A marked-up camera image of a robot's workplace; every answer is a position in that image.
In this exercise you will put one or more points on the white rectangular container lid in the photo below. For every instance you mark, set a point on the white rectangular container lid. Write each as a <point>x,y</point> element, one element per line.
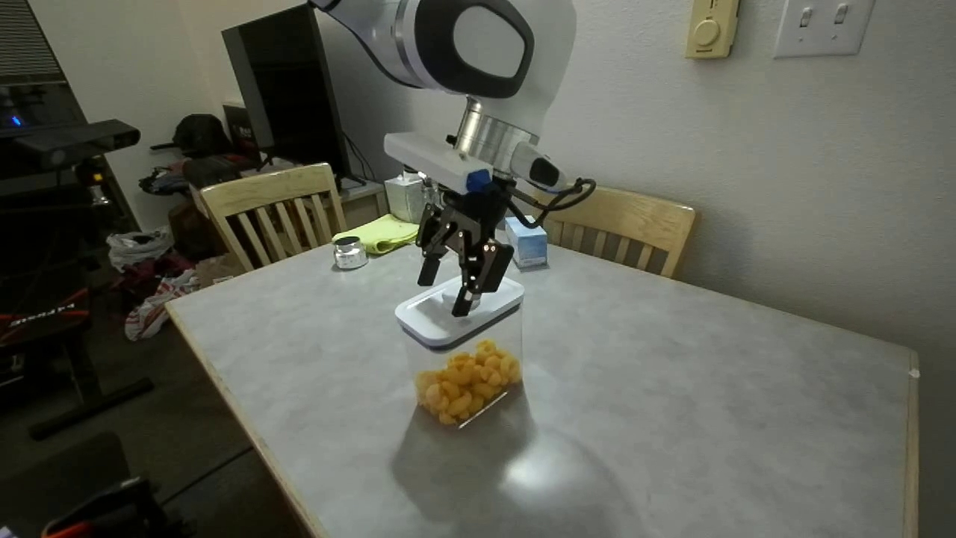
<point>427,320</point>

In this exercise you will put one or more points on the black cap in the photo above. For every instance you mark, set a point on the black cap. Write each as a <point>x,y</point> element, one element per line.
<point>200,132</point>

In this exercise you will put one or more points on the beige wall thermostat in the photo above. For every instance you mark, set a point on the beige wall thermostat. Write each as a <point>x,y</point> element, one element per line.
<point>711,29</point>

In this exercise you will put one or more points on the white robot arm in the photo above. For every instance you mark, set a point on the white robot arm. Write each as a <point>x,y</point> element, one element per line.
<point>480,48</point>

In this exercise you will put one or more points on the light wooden slatted chair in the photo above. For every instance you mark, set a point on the light wooden slatted chair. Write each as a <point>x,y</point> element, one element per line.
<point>269,183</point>

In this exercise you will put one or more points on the pile of clothes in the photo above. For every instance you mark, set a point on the pile of clothes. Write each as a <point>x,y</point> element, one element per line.
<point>150,287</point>

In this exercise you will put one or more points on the round silver metal tin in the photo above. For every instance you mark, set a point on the round silver metal tin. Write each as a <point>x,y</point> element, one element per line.
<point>348,255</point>

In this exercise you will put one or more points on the black flat screen monitor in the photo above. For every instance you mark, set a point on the black flat screen monitor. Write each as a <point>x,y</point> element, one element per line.
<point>287,90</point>

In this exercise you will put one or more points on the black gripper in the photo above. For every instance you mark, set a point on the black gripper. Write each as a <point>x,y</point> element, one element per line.
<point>466,211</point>

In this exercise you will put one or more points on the light blue tissue box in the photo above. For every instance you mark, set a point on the light blue tissue box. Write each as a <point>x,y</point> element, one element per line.
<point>527,243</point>

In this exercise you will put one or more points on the clear container of yellow snacks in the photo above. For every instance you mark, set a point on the clear container of yellow snacks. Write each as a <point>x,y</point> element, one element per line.
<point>466,383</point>

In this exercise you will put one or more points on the black metal stand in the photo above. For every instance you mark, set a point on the black metal stand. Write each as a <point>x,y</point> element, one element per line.
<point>76,338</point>

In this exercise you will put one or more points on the white light switch plate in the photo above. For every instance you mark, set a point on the white light switch plate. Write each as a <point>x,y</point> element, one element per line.
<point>826,24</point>

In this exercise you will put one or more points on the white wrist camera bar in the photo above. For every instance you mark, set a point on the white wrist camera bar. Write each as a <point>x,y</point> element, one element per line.
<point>427,159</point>

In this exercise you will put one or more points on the black sensor bar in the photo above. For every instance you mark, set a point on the black sensor bar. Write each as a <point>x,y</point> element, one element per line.
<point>84,141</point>

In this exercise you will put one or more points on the red and black bag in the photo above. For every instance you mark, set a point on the red and black bag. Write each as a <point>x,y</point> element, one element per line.
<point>108,510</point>

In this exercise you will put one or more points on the wooden chair solid backrest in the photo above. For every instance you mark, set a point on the wooden chair solid backrest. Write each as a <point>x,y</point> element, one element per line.
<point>628,214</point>

